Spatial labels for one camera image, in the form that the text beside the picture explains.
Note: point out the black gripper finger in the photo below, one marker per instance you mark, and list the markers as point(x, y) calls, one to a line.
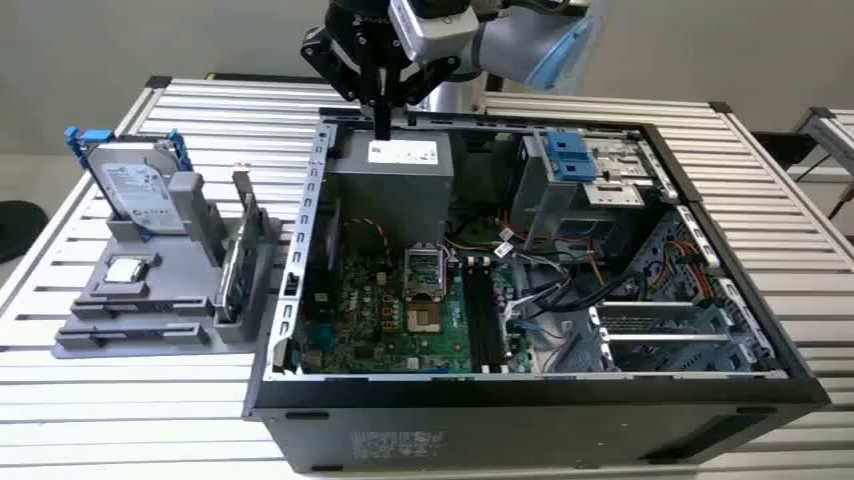
point(428, 80)
point(334, 65)

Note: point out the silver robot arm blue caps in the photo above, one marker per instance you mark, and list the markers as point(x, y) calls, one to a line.
point(508, 40)

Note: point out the grey power supply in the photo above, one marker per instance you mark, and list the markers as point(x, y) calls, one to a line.
point(394, 200)

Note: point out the blue disk bay latch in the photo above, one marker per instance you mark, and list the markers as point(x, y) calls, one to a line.
point(568, 155)

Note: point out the silver disk bay cage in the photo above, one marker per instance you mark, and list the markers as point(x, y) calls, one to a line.
point(554, 210)

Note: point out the hard disk blue carrier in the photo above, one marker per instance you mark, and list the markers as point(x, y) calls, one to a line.
point(130, 185)

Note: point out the green graphics card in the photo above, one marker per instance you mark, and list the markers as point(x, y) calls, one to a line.
point(241, 260)

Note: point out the green motherboard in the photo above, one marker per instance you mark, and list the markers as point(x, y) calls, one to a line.
point(361, 310)

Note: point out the CPU socket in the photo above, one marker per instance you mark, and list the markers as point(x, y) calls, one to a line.
point(425, 320)

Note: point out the grey parts rack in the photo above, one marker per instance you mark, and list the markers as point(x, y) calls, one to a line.
point(174, 280)

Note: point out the silver CPU chip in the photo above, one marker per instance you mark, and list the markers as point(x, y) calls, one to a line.
point(126, 271)

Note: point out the silver expansion slot cover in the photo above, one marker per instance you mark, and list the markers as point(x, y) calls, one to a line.
point(668, 338)
point(641, 306)

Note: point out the black round base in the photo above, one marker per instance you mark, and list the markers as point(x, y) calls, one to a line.
point(21, 230)

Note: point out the black PC case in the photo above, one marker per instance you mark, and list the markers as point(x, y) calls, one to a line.
point(534, 430)

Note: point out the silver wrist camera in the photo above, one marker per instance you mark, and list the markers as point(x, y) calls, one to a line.
point(434, 30)

